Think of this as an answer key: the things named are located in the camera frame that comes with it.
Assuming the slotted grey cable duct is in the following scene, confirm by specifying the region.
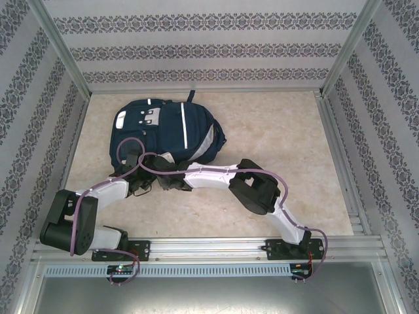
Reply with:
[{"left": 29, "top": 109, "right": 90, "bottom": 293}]
[{"left": 44, "top": 264, "right": 292, "bottom": 278}]

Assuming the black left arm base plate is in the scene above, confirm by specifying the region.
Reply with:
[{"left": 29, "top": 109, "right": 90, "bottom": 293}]
[{"left": 91, "top": 240, "right": 151, "bottom": 262}]

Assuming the aluminium side rail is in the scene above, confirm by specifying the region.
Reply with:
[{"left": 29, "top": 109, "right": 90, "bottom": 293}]
[{"left": 313, "top": 91, "right": 374, "bottom": 236}]

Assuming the grey metal panel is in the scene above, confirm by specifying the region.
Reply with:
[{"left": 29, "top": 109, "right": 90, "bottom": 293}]
[{"left": 19, "top": 261, "right": 403, "bottom": 314}]

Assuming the navy blue backpack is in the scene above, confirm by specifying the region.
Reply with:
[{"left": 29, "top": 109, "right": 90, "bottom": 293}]
[{"left": 109, "top": 90, "right": 227, "bottom": 197}]

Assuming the aluminium mounting rail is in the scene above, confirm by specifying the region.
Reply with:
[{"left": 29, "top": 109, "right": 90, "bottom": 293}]
[{"left": 31, "top": 237, "right": 384, "bottom": 262}]

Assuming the aluminium frame post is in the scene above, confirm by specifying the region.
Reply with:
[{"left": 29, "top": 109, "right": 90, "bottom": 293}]
[
  {"left": 319, "top": 0, "right": 384, "bottom": 97},
  {"left": 26, "top": 0, "right": 92, "bottom": 96}
]

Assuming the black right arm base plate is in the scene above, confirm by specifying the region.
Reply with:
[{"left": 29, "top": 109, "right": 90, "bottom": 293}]
[{"left": 264, "top": 237, "right": 327, "bottom": 262}]

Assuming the aluminium frame crossbar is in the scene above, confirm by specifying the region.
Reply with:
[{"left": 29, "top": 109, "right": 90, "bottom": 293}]
[{"left": 88, "top": 86, "right": 325, "bottom": 96}]

